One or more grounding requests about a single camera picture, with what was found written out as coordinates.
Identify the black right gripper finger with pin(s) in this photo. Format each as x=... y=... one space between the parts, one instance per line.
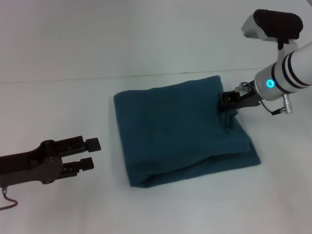
x=228 y=100

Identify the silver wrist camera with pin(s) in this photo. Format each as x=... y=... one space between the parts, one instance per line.
x=275 y=23

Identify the teal t-shirt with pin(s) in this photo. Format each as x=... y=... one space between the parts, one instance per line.
x=180 y=126

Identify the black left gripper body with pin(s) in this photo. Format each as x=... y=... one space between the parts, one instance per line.
x=26 y=165

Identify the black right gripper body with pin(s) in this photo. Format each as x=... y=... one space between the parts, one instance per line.
x=248 y=100

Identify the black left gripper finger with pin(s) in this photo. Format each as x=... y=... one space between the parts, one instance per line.
x=93 y=144
x=85 y=163

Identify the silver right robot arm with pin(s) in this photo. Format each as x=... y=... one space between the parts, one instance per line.
x=285 y=75

